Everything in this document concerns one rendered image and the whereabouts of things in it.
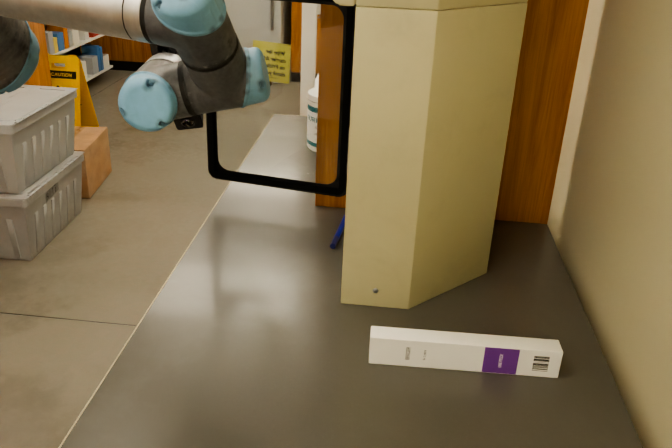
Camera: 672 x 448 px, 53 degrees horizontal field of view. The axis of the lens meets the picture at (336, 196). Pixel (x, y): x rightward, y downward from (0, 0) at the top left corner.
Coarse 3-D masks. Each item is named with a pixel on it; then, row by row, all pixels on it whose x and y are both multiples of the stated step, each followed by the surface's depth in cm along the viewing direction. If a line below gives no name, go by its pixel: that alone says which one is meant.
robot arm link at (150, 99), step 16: (144, 64) 92; (160, 64) 91; (176, 64) 88; (128, 80) 86; (144, 80) 84; (160, 80) 86; (176, 80) 87; (128, 96) 85; (144, 96) 85; (160, 96) 85; (176, 96) 87; (128, 112) 86; (144, 112) 86; (160, 112) 86; (176, 112) 87; (144, 128) 87; (160, 128) 87
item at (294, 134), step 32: (224, 0) 126; (256, 0) 124; (256, 32) 126; (288, 32) 125; (320, 32) 123; (288, 64) 127; (320, 64) 126; (288, 96) 130; (320, 96) 128; (224, 128) 136; (256, 128) 134; (288, 128) 132; (320, 128) 130; (224, 160) 139; (256, 160) 137; (288, 160) 135; (320, 160) 133
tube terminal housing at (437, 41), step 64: (384, 0) 89; (448, 0) 89; (512, 0) 98; (384, 64) 92; (448, 64) 94; (512, 64) 103; (384, 128) 96; (448, 128) 99; (384, 192) 100; (448, 192) 104; (384, 256) 104; (448, 256) 110
